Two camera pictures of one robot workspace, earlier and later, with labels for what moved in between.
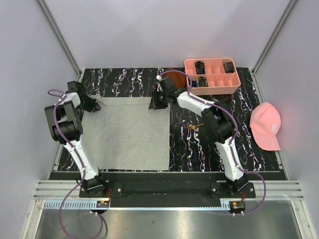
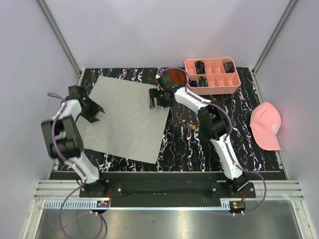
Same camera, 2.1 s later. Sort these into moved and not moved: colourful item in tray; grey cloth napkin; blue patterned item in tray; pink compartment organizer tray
Moved: grey cloth napkin
Not moved: colourful item in tray; pink compartment organizer tray; blue patterned item in tray
